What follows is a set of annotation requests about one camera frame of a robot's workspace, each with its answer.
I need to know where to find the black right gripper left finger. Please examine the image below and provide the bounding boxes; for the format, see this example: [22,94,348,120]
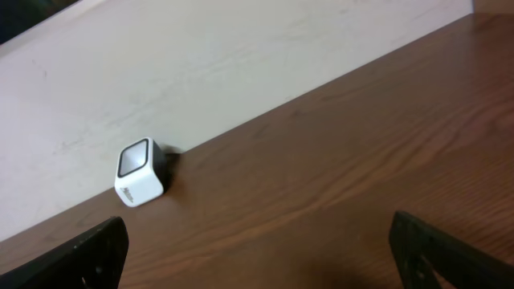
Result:
[1,217,129,289]

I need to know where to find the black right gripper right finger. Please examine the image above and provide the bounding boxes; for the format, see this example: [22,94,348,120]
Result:
[389,211,513,288]

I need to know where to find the white barcode scanner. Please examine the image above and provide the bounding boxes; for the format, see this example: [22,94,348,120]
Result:
[114,137,171,207]

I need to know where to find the dark monitor edge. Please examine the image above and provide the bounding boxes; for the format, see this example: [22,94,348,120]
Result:
[0,0,78,44]

